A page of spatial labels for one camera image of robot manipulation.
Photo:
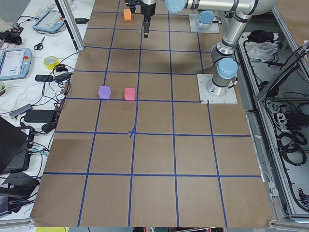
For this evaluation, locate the teach pendant tablet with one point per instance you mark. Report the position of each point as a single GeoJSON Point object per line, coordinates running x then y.
{"type": "Point", "coordinates": [51, 23]}
{"type": "Point", "coordinates": [15, 63]}

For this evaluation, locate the teach pendant tablet far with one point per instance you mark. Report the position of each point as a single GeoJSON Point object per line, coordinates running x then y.
{"type": "Point", "coordinates": [51, 23]}

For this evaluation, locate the purple foam block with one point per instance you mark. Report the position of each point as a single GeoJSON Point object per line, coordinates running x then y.
{"type": "Point", "coordinates": [104, 92]}

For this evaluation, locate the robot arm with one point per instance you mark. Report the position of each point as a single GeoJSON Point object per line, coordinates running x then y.
{"type": "Point", "coordinates": [225, 68]}

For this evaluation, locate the black power adapter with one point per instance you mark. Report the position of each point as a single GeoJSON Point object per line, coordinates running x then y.
{"type": "Point", "coordinates": [39, 116]}

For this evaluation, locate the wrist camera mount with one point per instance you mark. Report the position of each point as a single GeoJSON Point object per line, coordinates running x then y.
{"type": "Point", "coordinates": [132, 4]}

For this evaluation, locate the orange foam block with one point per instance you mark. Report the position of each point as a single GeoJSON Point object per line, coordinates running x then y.
{"type": "Point", "coordinates": [127, 14]}

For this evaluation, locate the black handled scissors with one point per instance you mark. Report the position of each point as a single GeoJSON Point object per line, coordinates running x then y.
{"type": "Point", "coordinates": [39, 46]}

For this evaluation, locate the black laptop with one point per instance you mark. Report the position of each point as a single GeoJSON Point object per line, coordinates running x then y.
{"type": "Point", "coordinates": [15, 145]}

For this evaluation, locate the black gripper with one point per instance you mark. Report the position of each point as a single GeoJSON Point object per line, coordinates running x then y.
{"type": "Point", "coordinates": [147, 10]}

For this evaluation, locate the yellow tape roll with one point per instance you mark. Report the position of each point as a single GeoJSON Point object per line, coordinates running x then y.
{"type": "Point", "coordinates": [51, 62]}

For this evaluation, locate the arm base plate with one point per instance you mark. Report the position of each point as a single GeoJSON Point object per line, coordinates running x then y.
{"type": "Point", "coordinates": [203, 24]}
{"type": "Point", "coordinates": [209, 93]}

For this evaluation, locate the teach pendant tablet near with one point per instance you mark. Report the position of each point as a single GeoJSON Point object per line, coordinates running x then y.
{"type": "Point", "coordinates": [15, 63]}

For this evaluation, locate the aluminium frame post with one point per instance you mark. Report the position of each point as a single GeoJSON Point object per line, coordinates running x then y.
{"type": "Point", "coordinates": [70, 23]}

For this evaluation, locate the red foam block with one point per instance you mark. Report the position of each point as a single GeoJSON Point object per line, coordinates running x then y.
{"type": "Point", "coordinates": [129, 94]}

